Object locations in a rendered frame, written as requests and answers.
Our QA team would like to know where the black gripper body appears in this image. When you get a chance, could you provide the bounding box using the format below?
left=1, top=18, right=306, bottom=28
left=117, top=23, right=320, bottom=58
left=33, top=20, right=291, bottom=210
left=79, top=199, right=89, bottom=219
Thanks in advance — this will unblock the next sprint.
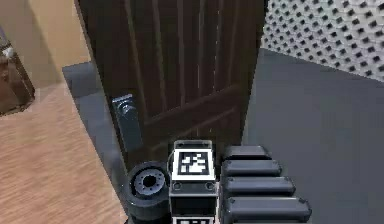
left=125, top=161, right=172, bottom=224

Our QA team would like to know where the dark brown room door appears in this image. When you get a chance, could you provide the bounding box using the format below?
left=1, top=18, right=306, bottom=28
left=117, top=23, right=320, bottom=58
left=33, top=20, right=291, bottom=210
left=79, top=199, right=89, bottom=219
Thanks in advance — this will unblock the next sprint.
left=73, top=0, right=270, bottom=174

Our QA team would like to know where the brown wooden cabinet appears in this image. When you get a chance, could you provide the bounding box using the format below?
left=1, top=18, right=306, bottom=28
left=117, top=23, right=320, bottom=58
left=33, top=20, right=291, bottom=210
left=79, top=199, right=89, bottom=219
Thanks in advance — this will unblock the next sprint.
left=0, top=28, right=36, bottom=117

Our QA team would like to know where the grey door handle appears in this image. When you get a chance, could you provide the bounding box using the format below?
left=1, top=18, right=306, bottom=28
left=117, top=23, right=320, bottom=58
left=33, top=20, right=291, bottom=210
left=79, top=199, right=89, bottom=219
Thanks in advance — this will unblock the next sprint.
left=111, top=93, right=145, bottom=153

